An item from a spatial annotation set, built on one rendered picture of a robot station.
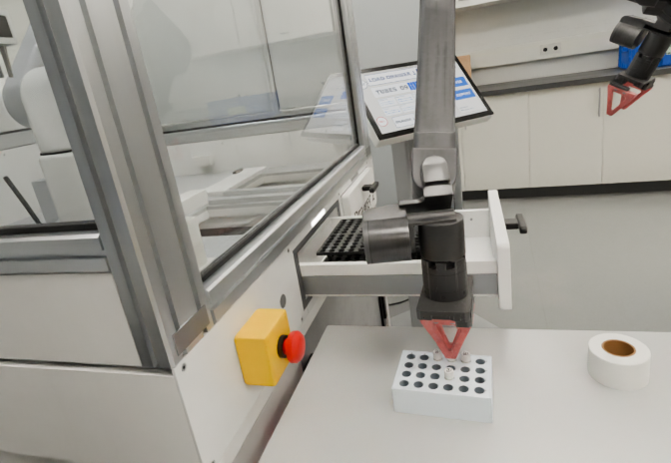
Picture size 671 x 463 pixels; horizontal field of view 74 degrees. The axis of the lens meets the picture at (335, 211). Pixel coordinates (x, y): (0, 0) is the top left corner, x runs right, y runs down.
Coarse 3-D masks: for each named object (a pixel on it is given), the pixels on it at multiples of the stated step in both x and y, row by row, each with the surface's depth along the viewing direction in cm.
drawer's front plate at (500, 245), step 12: (492, 192) 88; (492, 204) 82; (492, 216) 76; (492, 228) 76; (504, 228) 70; (492, 240) 80; (504, 240) 65; (492, 252) 84; (504, 252) 64; (504, 264) 65; (504, 276) 66; (504, 288) 66; (504, 300) 67
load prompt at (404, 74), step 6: (384, 72) 166; (390, 72) 167; (396, 72) 168; (402, 72) 169; (408, 72) 170; (414, 72) 170; (366, 78) 163; (372, 78) 164; (378, 78) 164; (384, 78) 165; (390, 78) 166; (396, 78) 166; (402, 78) 167; (408, 78) 168; (414, 78) 169; (372, 84) 162; (378, 84) 163
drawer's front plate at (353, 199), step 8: (368, 168) 127; (360, 176) 119; (368, 176) 123; (352, 184) 112; (360, 184) 114; (368, 184) 123; (352, 192) 106; (360, 192) 114; (368, 192) 122; (344, 200) 103; (352, 200) 106; (360, 200) 113; (368, 200) 122; (344, 208) 103; (352, 208) 105; (344, 216) 104
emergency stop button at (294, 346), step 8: (288, 336) 56; (296, 336) 56; (304, 336) 58; (288, 344) 55; (296, 344) 55; (304, 344) 57; (288, 352) 55; (296, 352) 55; (304, 352) 57; (296, 360) 55
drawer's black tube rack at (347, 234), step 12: (336, 228) 91; (348, 228) 89; (360, 228) 88; (336, 240) 84; (348, 240) 83; (360, 240) 82; (324, 252) 79; (336, 252) 78; (348, 252) 78; (360, 252) 77
